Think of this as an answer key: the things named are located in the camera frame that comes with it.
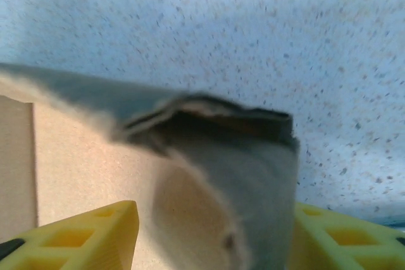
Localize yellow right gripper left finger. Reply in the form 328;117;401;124
0;200;140;270

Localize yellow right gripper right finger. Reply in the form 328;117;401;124
285;201;405;270

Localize brown cardboard box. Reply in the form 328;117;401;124
0;62;302;270

